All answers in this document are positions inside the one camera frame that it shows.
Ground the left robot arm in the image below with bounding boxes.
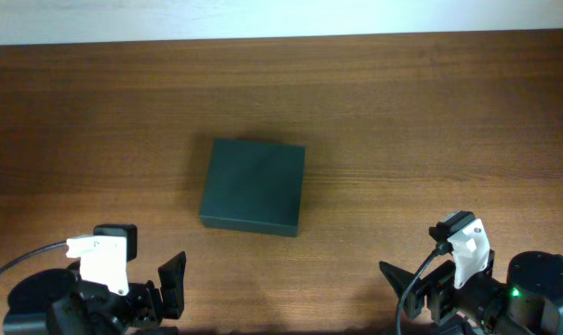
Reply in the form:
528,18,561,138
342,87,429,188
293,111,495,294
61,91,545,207
3,223,186,334

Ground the right black cable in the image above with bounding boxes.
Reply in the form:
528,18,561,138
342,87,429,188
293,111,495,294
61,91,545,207
395,241,452,335

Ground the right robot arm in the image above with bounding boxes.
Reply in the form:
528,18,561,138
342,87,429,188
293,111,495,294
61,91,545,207
379,210,563,335

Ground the black cardboard box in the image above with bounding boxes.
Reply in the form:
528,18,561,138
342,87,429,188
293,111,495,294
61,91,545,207
199,139,305,237

